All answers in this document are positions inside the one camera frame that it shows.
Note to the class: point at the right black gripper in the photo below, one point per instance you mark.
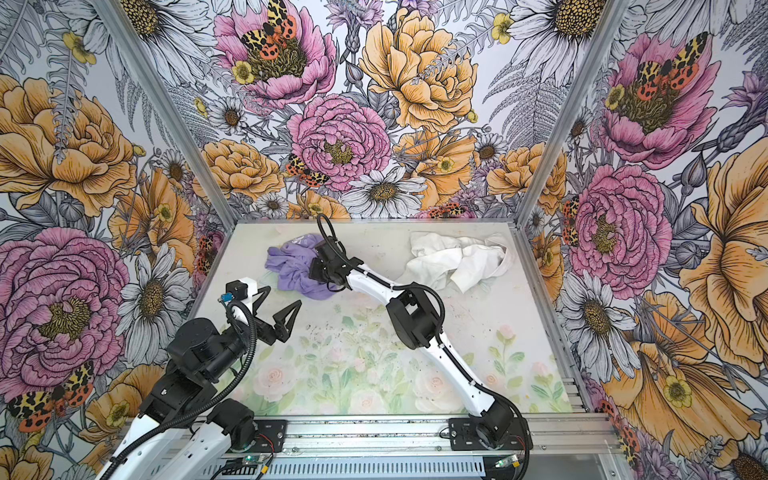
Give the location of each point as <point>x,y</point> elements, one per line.
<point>313,271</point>

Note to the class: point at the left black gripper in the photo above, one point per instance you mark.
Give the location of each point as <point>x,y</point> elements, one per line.
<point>283,328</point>

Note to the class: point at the purple cloth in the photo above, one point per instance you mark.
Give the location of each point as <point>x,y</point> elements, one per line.
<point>291,262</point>

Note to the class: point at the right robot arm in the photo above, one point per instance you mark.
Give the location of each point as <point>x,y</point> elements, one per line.
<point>417,314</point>

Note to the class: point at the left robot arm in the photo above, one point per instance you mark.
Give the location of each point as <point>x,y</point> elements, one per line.
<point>189,427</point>

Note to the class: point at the white cloth pile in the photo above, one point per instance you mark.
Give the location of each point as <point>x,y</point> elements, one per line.
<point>440,261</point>

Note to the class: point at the left green circuit board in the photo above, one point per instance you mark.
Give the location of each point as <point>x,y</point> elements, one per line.
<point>248,465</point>

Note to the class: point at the green circuit board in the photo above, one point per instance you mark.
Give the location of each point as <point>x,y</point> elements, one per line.
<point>511,461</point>
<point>248,465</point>

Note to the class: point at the right green circuit board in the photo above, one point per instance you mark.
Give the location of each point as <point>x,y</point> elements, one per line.
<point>511,461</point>

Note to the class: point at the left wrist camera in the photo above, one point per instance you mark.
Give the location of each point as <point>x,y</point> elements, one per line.
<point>241,290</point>

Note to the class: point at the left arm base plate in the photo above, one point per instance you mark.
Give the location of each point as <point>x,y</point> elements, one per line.
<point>266,436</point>

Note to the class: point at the left aluminium corner post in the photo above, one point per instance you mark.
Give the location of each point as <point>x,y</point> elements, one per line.
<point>117,23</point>

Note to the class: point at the aluminium corner post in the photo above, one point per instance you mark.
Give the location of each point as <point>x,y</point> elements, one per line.
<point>606,33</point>
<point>117,23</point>

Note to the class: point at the aluminium front rail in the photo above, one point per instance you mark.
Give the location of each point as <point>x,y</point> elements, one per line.
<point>413,435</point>

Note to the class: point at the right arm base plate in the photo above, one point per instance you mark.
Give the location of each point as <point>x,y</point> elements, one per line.
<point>476,434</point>

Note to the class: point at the white slotted cable duct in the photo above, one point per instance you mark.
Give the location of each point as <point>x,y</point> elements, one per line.
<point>457,467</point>

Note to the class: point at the right aluminium corner post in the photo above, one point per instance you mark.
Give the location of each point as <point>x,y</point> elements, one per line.
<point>606,33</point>

